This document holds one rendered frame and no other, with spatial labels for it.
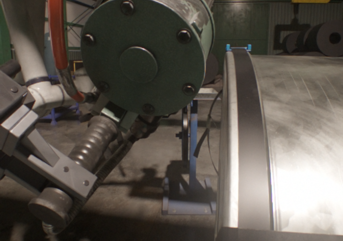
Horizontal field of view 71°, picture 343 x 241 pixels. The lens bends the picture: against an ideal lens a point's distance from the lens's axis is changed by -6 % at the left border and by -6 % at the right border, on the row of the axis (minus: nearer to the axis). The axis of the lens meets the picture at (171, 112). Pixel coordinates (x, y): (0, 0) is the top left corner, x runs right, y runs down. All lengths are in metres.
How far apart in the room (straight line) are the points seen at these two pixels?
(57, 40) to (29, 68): 0.79
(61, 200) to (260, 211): 0.20
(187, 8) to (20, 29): 0.84
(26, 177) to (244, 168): 0.24
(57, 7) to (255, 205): 0.26
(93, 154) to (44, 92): 0.71
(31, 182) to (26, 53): 0.77
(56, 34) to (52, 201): 0.15
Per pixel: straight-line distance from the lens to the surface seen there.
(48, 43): 13.58
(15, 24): 1.08
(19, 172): 0.31
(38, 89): 0.99
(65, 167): 0.27
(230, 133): 0.33
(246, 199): 0.29
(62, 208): 0.27
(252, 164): 0.30
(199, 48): 0.26
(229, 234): 0.28
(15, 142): 0.25
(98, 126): 0.32
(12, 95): 0.25
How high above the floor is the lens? 1.36
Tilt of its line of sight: 12 degrees down
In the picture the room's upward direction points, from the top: straight up
